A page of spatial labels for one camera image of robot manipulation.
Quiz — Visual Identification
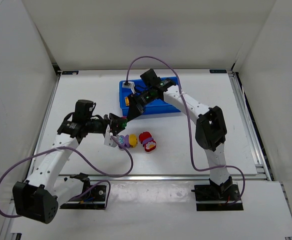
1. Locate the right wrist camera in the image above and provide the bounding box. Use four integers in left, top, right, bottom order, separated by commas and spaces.
122, 80, 136, 94

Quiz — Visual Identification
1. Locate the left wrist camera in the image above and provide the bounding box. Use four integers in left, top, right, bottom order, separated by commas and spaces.
104, 125, 117, 148

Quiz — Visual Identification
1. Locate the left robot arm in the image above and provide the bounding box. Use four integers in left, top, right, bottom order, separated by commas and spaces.
12, 99, 127, 224

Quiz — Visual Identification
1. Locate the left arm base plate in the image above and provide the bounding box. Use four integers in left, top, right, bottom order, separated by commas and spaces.
59, 180, 111, 210

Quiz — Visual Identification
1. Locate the red green curved lego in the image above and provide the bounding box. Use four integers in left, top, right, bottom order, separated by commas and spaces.
118, 116, 127, 129

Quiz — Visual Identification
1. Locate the purple paw lego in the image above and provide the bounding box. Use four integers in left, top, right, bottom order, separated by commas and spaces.
117, 135, 125, 149

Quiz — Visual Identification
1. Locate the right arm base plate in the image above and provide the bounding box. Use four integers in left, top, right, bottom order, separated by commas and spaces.
191, 184, 244, 212

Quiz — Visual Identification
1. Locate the red flower lego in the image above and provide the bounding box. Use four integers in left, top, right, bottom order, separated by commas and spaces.
144, 140, 157, 153

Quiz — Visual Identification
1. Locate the yellow rounded lego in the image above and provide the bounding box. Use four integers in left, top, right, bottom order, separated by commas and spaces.
128, 134, 138, 148

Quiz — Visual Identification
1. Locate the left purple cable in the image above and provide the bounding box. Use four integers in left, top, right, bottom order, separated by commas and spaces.
0, 134, 134, 218

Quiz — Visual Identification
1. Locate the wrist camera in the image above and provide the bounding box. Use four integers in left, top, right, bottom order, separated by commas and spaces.
104, 125, 117, 148
122, 80, 136, 94

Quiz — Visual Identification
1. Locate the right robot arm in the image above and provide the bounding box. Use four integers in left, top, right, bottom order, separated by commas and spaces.
127, 69, 233, 196

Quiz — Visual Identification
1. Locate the blue divided bin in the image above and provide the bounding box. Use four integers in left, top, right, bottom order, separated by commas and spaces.
118, 76, 183, 117

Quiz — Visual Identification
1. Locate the purple flower lego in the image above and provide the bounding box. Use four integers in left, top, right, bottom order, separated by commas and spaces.
124, 135, 130, 148

